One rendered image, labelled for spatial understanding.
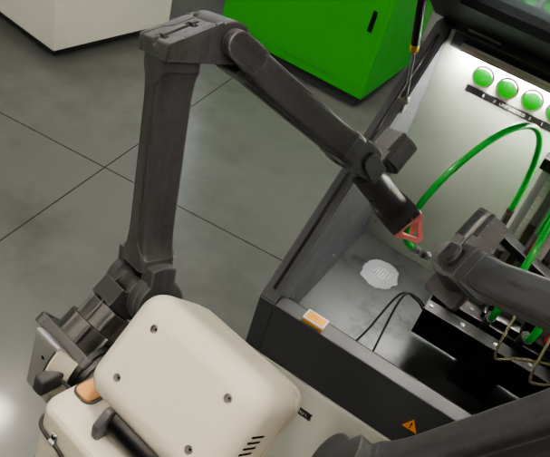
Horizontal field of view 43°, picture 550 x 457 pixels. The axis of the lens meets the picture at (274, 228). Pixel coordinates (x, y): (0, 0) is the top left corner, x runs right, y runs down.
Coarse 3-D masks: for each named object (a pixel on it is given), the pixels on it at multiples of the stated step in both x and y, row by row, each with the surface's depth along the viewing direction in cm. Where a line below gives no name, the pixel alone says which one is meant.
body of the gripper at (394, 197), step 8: (392, 184) 129; (392, 192) 128; (400, 192) 134; (376, 200) 129; (384, 200) 128; (392, 200) 129; (400, 200) 130; (408, 200) 132; (376, 208) 130; (384, 208) 130; (392, 208) 130; (400, 208) 130; (408, 208) 130; (416, 208) 129; (384, 216) 132; (392, 216) 131; (400, 216) 130; (408, 216) 129; (416, 216) 129; (392, 224) 130; (400, 224) 129; (392, 232) 130
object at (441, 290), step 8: (432, 280) 122; (440, 280) 118; (432, 288) 121; (440, 288) 121; (448, 288) 120; (456, 288) 118; (440, 296) 121; (448, 296) 120; (456, 296) 120; (464, 296) 119; (448, 304) 120; (456, 304) 119
